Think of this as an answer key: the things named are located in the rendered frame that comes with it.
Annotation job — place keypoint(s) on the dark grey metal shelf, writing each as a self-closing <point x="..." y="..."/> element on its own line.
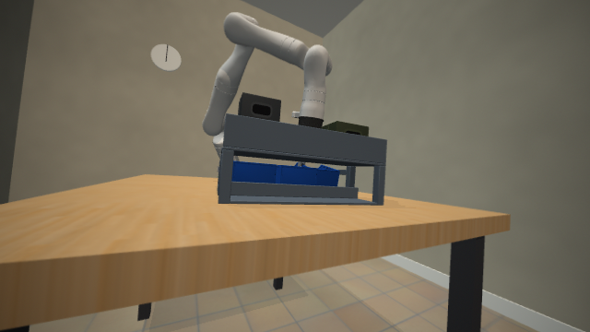
<point x="258" y="138"/>

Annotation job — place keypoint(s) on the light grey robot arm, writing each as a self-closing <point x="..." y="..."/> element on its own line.
<point x="239" y="28"/>

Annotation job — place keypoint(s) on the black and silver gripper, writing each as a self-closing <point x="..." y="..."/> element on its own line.
<point x="311" y="113"/>

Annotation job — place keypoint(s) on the blue open-front bin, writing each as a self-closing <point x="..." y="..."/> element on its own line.
<point x="327" y="176"/>
<point x="296" y="175"/>
<point x="252" y="172"/>

